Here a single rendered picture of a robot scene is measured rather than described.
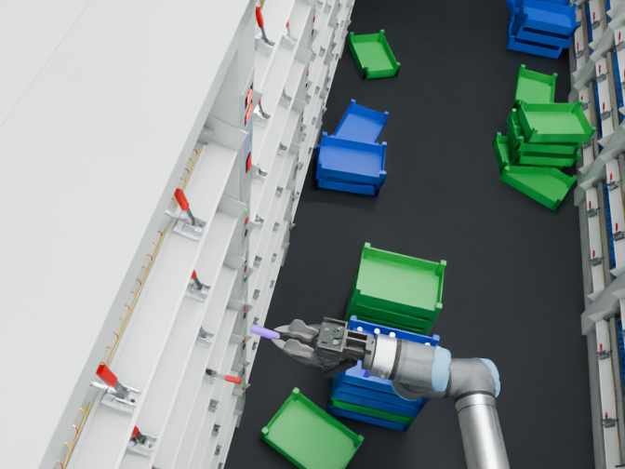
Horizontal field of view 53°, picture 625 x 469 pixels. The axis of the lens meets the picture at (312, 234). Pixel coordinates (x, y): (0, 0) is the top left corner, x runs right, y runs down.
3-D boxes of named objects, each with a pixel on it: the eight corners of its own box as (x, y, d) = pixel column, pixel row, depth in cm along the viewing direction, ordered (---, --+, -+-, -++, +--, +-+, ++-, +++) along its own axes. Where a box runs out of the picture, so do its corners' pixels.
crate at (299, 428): (361, 444, 222) (365, 437, 216) (328, 491, 212) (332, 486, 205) (294, 395, 230) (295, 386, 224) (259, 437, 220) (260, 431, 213)
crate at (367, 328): (433, 345, 212) (439, 335, 205) (427, 401, 200) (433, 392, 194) (348, 325, 213) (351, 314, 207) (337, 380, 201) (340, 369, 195)
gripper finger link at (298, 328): (279, 308, 133) (320, 320, 132) (277, 321, 138) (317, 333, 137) (274, 321, 131) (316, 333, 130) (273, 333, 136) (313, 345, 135)
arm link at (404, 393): (437, 403, 146) (450, 393, 135) (389, 402, 146) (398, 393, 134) (433, 363, 150) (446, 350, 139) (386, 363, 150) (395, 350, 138)
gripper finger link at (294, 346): (272, 328, 130) (315, 335, 130) (272, 341, 135) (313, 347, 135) (270, 341, 128) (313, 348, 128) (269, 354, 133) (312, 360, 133)
